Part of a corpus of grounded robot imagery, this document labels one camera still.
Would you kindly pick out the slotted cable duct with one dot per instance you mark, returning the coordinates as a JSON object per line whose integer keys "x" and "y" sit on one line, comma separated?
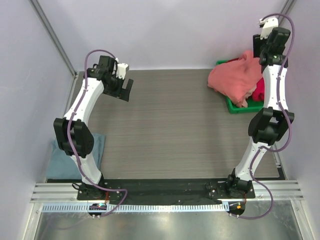
{"x": 86, "y": 207}

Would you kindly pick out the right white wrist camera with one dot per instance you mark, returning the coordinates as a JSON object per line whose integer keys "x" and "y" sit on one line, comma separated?
{"x": 267, "y": 26}

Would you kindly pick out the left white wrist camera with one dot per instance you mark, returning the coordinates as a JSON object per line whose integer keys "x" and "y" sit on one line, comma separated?
{"x": 121, "y": 71}

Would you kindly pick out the salmon pink t-shirt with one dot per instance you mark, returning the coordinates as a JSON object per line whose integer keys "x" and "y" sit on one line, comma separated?
{"x": 233, "y": 80}

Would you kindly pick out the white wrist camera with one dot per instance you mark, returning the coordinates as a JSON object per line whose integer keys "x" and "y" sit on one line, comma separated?
{"x": 121, "y": 71}
{"x": 267, "y": 26}

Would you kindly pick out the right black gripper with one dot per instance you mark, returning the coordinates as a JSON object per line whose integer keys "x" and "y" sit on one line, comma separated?
{"x": 256, "y": 43}

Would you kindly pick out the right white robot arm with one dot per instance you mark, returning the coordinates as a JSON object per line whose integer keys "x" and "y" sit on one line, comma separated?
{"x": 270, "y": 124}

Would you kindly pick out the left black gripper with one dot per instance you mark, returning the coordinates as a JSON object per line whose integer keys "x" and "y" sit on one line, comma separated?
{"x": 123, "y": 94}

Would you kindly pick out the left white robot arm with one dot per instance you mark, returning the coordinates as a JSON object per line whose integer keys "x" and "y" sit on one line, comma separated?
{"x": 73, "y": 136}

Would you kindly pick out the left aluminium corner post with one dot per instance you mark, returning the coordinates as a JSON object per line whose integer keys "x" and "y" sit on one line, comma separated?
{"x": 52, "y": 35}

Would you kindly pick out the green plastic bin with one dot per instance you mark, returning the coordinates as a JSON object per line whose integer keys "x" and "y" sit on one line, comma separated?
{"x": 240, "y": 108}

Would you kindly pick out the folded blue t-shirt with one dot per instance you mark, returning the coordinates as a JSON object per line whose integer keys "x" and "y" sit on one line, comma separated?
{"x": 62, "y": 167}

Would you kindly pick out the red t-shirt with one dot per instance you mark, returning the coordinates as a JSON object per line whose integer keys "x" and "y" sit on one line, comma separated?
{"x": 258, "y": 94}

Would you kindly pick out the aluminium front rail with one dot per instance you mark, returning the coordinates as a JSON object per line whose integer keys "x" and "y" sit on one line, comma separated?
{"x": 281, "y": 190}

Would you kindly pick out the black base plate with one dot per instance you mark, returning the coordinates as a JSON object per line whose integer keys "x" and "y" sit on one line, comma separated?
{"x": 188, "y": 191}

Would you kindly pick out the right aluminium corner post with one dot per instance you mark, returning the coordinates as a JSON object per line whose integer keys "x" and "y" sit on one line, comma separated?
{"x": 287, "y": 7}

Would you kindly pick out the aluminium corner post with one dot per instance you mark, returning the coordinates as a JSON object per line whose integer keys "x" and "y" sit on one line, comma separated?
{"x": 52, "y": 35}
{"x": 287, "y": 7}

